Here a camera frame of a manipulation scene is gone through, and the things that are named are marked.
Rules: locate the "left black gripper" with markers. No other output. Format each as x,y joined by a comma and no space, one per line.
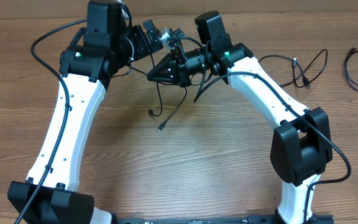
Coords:
143,46

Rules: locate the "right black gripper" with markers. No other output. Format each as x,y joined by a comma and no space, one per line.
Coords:
174,75

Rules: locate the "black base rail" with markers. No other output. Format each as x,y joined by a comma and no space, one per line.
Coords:
197,220

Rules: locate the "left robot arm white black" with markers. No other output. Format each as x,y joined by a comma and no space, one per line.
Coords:
106,41

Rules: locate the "cardboard wall panel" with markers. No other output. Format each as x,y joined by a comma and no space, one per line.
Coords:
30,9

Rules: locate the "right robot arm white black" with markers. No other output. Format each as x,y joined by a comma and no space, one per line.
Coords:
301,145

